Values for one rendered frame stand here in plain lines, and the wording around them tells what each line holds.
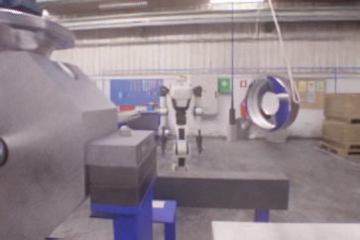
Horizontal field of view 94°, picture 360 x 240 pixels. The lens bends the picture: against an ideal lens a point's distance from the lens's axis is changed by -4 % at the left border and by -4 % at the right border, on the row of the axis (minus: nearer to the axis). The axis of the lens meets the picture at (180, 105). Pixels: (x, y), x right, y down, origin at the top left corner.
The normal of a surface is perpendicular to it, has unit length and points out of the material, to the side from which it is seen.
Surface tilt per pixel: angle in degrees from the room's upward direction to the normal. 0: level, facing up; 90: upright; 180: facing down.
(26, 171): 90
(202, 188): 90
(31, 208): 90
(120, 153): 90
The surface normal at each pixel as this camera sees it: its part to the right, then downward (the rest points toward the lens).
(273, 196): -0.07, 0.04
